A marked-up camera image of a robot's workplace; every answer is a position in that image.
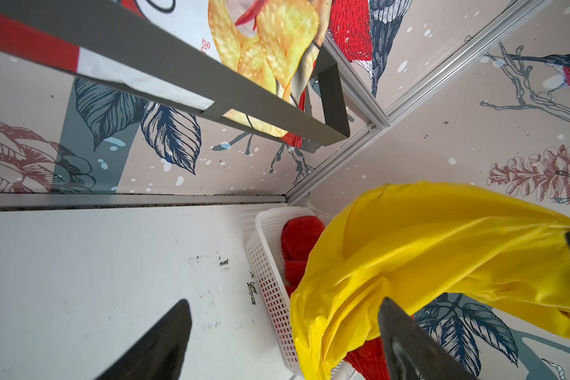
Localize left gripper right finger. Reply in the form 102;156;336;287
378;298;476;380

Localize yellow shorts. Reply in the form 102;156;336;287
291;182;570;379

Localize red shorts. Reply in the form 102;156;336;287
280;216;390;380

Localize black wall shelf basket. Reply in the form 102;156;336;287
0;1;350;147

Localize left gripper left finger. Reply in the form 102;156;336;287
98;299;193;379

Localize white plastic basket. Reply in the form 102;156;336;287
244;206;357;380

